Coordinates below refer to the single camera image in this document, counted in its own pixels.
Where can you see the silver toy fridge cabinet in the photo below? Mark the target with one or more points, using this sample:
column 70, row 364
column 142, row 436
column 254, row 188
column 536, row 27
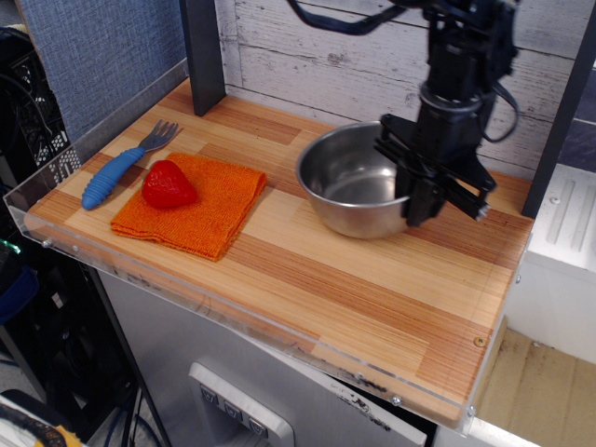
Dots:
column 165, row 340

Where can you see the grey dispenser panel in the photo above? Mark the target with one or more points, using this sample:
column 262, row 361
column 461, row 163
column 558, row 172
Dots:
column 233, row 410

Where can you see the red toy strawberry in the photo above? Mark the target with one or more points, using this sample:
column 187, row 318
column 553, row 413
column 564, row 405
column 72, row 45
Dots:
column 165, row 186

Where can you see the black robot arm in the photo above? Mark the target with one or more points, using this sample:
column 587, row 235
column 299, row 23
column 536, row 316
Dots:
column 470, row 48

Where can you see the stainless steel pot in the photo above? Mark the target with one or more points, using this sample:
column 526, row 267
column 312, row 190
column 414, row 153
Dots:
column 350, row 185

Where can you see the clear acrylic guard rail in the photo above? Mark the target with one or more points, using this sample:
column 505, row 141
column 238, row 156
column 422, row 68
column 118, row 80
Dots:
column 223, row 298

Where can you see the dark grey post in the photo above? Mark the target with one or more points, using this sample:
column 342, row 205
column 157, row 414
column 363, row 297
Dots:
column 566, row 112
column 204, row 55

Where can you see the white toy sink unit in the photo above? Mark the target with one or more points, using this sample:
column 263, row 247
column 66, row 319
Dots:
column 552, row 298

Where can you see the orange folded cloth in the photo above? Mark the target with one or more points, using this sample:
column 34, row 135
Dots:
column 226, row 194

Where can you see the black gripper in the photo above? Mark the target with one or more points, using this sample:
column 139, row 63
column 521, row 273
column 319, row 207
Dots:
column 436, row 156

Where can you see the dark grey right post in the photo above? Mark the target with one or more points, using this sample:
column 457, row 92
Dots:
column 566, row 112

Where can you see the blue handled fork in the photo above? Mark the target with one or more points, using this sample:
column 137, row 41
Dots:
column 102, row 184

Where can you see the dark grey left post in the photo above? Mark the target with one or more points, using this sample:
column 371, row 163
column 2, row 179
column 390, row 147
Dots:
column 204, row 55

